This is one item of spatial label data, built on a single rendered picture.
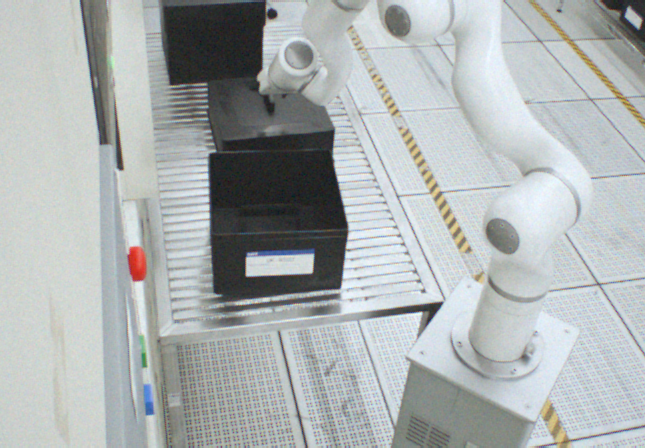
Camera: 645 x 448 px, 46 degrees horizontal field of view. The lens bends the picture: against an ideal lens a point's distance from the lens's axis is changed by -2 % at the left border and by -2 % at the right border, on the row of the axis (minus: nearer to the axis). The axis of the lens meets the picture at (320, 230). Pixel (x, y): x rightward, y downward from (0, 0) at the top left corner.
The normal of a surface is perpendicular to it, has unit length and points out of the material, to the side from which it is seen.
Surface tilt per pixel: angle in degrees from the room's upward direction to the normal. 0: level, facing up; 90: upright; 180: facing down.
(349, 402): 0
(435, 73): 0
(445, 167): 0
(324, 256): 90
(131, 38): 90
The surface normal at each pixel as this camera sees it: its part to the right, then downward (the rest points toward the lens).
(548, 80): 0.07, -0.74
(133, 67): 0.22, 0.66
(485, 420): -0.54, 0.54
